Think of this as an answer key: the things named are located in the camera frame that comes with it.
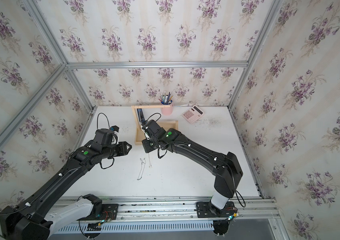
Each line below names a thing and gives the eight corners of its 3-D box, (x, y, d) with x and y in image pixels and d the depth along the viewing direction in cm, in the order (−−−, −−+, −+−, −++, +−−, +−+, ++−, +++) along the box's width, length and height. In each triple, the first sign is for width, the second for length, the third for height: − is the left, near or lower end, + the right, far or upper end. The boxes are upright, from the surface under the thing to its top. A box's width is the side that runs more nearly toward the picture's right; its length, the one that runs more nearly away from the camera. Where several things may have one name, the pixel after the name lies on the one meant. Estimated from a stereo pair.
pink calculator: (181, 116, 116) (181, 114, 114) (193, 107, 124) (194, 104, 121) (192, 124, 111) (193, 122, 109) (204, 114, 118) (205, 111, 116)
